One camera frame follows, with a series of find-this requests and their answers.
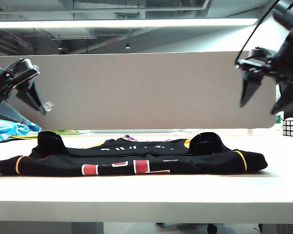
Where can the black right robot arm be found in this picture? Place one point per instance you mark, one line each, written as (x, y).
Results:
(291, 31)

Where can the black basketball jersey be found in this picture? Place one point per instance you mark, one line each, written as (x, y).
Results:
(127, 165)

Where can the grey under-desk cabinet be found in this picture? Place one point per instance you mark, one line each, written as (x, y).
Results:
(288, 229)

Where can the green and white box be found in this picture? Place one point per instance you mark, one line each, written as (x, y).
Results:
(279, 119)

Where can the light blue jersey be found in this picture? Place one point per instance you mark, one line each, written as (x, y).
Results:
(5, 129)

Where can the yellow cloth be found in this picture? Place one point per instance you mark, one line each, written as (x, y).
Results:
(24, 136)

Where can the grey-brown desk divider panel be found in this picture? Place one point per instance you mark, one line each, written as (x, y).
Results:
(141, 90)

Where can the long ceiling light strip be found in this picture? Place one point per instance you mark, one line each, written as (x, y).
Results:
(124, 22)

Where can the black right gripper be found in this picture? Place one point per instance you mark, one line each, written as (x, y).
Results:
(257, 64)

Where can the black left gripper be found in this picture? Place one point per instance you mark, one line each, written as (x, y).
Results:
(17, 75)

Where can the green flat item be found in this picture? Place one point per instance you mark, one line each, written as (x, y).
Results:
(68, 131)

